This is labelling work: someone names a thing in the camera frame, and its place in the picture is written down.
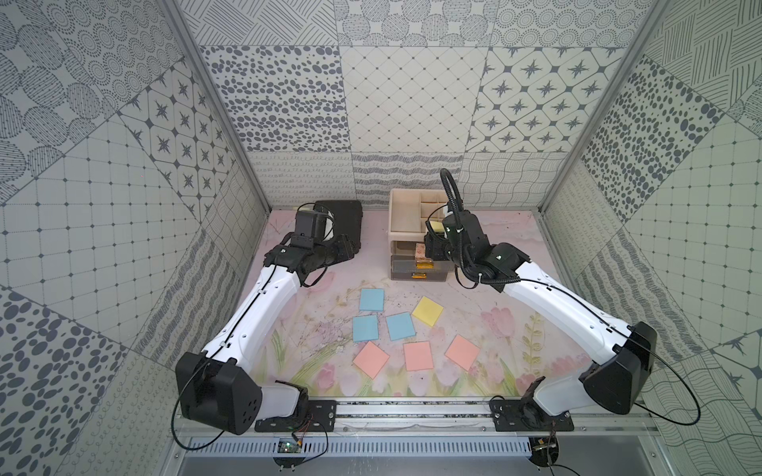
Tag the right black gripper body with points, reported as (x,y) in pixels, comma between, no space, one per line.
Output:
(461,263)

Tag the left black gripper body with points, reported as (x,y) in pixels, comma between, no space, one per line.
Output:
(343,239)

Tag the yellow sticky note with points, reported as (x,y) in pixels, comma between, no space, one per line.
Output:
(437,227)
(427,311)

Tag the grey transparent drawer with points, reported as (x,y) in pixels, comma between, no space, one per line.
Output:
(404,258)

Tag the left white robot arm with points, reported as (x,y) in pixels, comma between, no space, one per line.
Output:
(215,386)

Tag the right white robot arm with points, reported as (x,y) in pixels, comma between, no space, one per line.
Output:
(622,355)

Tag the bottom grey drawer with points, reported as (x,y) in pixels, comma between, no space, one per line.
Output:
(419,275)

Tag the blue sticky note top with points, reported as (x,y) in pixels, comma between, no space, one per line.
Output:
(372,300)

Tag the blue sticky note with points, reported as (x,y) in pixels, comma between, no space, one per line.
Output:
(372,300)
(400,326)
(365,328)

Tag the blue sticky note lower right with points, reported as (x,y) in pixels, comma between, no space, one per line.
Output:
(400,326)

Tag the pink sticky note right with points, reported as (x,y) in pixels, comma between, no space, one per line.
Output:
(462,352)

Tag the pink sticky note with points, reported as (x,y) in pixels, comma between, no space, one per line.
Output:
(371,360)
(462,352)
(418,356)

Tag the blue sticky note lower left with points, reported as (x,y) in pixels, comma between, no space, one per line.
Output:
(365,328)

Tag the pink sticky note middle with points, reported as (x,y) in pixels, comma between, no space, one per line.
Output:
(418,356)

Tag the pink sticky note left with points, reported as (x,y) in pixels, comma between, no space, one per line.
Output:
(371,360)

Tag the beige desk organizer cabinet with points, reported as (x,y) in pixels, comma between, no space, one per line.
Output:
(409,209)

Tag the black plastic tool case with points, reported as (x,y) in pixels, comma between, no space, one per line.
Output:
(347,220)

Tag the floral pink table mat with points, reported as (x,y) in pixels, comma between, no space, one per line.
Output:
(311,344)

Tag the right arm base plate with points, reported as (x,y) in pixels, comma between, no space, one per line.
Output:
(511,415)

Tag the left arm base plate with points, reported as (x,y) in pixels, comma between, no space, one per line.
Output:
(309,416)

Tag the aluminium mounting rail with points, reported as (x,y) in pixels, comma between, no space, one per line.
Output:
(466,415)

